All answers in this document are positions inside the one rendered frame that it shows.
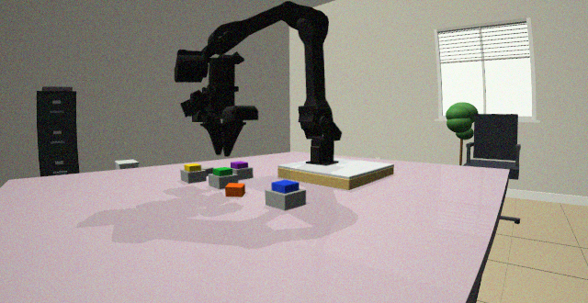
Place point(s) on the purple button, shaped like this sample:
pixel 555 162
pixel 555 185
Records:
pixel 242 169

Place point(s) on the green button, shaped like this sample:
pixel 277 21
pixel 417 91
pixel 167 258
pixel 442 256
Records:
pixel 222 177

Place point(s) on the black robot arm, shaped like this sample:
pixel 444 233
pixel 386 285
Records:
pixel 315 117

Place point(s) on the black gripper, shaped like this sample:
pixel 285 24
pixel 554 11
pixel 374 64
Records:
pixel 224 135

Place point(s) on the yellow button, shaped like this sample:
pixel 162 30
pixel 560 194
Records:
pixel 193 173

